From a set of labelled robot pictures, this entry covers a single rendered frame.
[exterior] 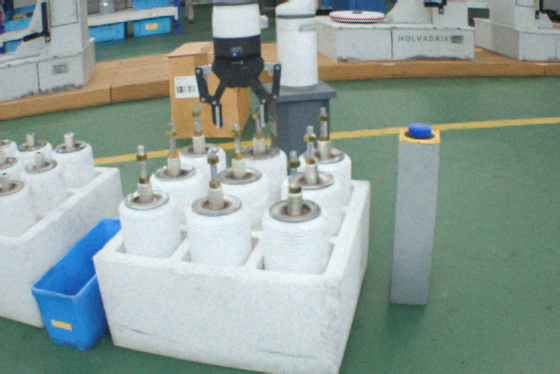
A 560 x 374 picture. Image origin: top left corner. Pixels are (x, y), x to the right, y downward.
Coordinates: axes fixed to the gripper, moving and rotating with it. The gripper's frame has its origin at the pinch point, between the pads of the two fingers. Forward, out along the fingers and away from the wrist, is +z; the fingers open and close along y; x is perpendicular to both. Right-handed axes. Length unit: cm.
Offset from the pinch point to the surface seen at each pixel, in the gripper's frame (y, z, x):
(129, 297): -17.8, 23.4, -16.9
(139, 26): -142, 31, 429
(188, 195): -9.3, 12.4, -1.8
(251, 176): 1.3, 9.6, -0.7
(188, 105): -30, 25, 103
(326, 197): 13.3, 10.9, -6.8
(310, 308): 10.7, 20.8, -22.7
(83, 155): -36.0, 11.2, 17.0
